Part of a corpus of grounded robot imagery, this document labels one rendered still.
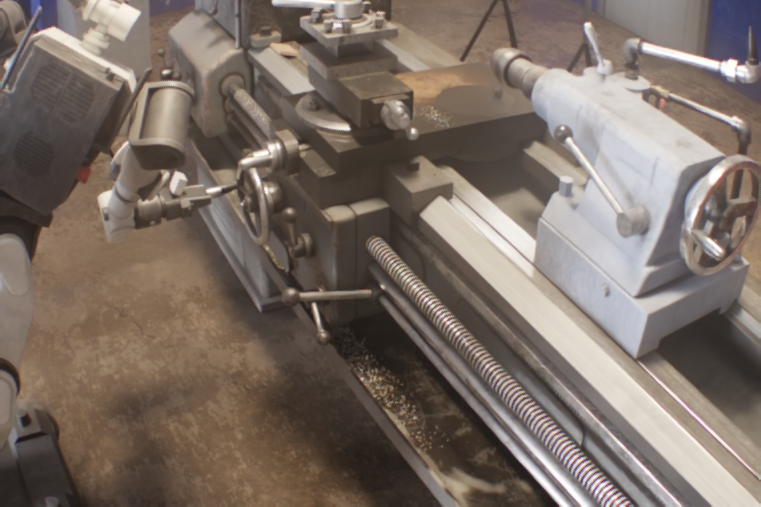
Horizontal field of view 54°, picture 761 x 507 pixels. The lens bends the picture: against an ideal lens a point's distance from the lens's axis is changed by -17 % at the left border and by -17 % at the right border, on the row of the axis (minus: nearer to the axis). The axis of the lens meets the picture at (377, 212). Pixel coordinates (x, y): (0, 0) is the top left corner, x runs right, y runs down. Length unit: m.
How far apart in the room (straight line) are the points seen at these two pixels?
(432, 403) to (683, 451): 0.83
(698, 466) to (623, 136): 0.59
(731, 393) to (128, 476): 1.61
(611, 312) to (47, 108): 1.04
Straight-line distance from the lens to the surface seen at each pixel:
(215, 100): 2.70
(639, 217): 1.40
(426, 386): 2.00
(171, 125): 1.58
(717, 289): 1.54
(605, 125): 1.49
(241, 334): 2.79
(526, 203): 2.06
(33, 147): 1.51
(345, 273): 1.90
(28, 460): 2.22
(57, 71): 1.45
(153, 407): 2.56
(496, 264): 1.62
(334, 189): 1.84
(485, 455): 1.84
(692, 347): 1.70
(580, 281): 1.53
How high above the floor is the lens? 1.76
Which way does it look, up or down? 31 degrees down
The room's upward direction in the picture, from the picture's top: 1 degrees clockwise
